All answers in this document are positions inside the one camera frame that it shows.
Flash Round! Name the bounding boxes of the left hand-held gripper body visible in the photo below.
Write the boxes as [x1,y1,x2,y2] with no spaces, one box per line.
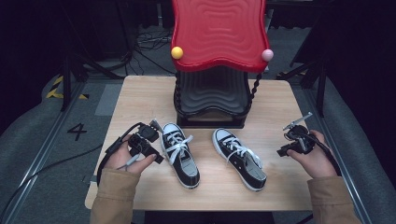
[127,119,163,158]

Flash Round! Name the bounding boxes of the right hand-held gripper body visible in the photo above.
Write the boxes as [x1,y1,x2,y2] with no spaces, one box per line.
[281,112,317,156]

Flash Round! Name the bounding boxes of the black canvas sneaker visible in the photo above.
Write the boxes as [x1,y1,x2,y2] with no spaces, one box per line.
[160,122,201,189]
[212,128,268,192]

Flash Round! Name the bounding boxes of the red and black shoe rack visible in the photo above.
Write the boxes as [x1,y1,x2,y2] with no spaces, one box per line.
[170,0,275,130]

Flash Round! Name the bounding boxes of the person's right hand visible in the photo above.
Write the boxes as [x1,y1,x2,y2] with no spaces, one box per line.
[286,129,339,179]

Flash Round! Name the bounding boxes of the person's left hand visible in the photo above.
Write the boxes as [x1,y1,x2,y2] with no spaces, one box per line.
[104,142,158,175]

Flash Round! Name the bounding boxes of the black metal stand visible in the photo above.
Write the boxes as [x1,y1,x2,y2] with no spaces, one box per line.
[59,0,127,112]
[276,57,330,119]

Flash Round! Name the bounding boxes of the yellow and black floor tape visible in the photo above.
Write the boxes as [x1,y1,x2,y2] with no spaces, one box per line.
[45,75,91,101]

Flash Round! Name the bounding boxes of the thin gray cord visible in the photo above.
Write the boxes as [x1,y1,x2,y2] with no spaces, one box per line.
[117,152,140,172]

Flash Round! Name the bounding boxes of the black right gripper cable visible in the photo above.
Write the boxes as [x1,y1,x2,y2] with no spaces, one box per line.
[298,132,343,177]

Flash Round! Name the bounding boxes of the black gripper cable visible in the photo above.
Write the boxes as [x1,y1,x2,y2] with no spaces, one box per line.
[96,121,146,188]
[298,132,343,177]

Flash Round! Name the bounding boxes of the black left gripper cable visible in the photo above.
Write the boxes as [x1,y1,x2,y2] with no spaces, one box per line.
[96,121,146,188]

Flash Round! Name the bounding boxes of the metal floor rail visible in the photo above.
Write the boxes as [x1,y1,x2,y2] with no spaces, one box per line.
[303,88,373,224]
[0,81,90,224]

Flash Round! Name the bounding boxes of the bundle of floor cables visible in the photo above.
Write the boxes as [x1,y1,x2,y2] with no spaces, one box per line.
[124,26,176,77]

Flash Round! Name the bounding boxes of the black floor cable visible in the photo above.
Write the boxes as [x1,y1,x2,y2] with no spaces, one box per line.
[0,143,105,218]

